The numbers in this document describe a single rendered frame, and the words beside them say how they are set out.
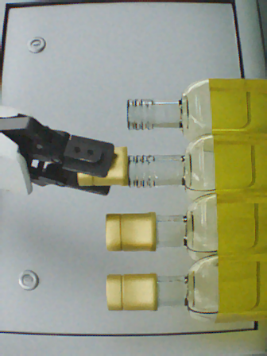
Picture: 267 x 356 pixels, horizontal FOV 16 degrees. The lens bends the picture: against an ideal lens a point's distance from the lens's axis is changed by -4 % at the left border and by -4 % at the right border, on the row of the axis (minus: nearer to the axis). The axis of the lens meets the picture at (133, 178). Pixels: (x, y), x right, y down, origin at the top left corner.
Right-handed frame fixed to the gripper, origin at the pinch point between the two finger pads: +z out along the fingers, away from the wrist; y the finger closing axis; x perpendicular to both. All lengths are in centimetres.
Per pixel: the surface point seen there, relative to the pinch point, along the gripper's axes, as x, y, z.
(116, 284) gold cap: -10.3, 0.4, 5.0
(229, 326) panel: -8.5, -13.8, 16.2
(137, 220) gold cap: -4.1, 0.3, 5.4
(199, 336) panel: -10.4, -13.1, 13.3
